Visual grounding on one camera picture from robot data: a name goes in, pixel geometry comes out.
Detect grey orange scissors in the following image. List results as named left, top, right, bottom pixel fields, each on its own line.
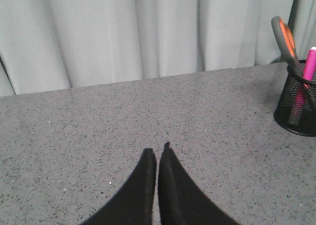
left=271, top=16, right=311, bottom=83

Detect black mesh pen bin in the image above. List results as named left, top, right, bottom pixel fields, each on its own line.
left=274, top=66, right=316, bottom=137

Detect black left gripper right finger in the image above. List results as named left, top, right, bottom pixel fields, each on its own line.
left=158, top=142, right=238, bottom=225

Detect white curtain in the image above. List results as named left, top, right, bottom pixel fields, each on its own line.
left=0, top=0, right=316, bottom=96

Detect pink highlighter pen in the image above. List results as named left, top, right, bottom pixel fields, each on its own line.
left=289, top=46, right=316, bottom=126

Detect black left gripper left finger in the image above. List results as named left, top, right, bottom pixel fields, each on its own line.
left=83, top=148, right=157, bottom=225

